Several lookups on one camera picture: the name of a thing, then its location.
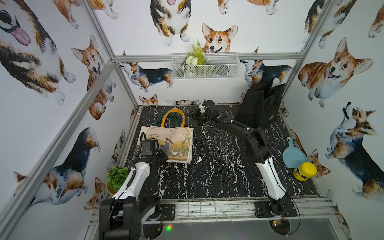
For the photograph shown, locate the cream tote bag yellow handles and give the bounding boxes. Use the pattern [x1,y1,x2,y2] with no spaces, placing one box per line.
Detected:
[140,108,194,164]

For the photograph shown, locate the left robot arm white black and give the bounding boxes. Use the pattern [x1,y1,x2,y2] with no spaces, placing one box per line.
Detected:
[99,133,169,240]

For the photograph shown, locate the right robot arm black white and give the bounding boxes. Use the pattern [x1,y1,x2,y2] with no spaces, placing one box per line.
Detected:
[188,100,300,218]

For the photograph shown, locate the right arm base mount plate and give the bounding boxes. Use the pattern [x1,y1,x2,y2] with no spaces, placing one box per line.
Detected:
[254,200,298,218]

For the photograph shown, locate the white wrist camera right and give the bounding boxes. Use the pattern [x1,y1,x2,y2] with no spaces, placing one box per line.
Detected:
[199,104,206,115]

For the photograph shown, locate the black canvas tote bag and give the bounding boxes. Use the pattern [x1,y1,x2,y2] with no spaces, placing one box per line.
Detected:
[236,80,285,129]

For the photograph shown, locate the cream tote bag green handles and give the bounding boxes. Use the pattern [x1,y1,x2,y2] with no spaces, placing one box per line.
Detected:
[137,112,181,149]

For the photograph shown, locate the white wire wall basket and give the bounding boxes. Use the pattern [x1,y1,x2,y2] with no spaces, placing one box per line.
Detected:
[172,53,240,79]

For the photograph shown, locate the potted green plant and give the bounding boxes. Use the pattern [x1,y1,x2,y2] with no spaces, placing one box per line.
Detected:
[107,166,131,195]

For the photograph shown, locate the artificial fern and white flower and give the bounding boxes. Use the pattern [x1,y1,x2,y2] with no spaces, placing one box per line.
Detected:
[184,41,207,78]

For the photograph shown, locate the light blue dustpan scoop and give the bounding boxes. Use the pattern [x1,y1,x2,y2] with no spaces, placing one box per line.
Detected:
[283,137,307,169]

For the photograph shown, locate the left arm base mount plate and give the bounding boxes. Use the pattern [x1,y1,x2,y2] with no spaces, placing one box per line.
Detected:
[156,204,176,221]

